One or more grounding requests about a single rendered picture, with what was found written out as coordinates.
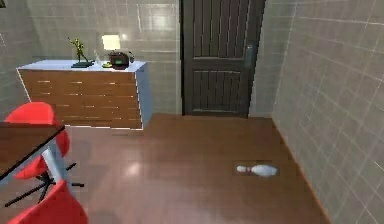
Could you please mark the brown dining table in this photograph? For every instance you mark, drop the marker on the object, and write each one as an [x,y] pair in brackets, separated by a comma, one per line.
[20,141]

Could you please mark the dark brown room door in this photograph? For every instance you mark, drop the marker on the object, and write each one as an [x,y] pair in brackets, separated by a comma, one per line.
[218,56]

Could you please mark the dark round alarm clock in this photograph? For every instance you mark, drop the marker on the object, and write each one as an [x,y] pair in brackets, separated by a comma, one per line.
[119,60]

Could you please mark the white bowling pin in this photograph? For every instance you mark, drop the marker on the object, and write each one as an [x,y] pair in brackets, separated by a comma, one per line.
[261,170]

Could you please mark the small green dish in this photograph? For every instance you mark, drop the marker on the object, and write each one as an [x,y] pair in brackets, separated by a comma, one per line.
[106,65]

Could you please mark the wooden chest of drawers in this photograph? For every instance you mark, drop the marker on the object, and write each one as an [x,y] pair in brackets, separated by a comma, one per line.
[86,96]

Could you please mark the clear glass vase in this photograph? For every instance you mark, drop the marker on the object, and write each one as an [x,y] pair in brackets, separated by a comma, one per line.
[98,59]

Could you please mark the green figure statue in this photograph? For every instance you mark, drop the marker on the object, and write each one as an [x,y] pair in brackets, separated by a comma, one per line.
[80,53]

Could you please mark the red swivel chair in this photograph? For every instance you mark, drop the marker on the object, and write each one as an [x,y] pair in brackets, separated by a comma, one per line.
[33,115]
[55,208]

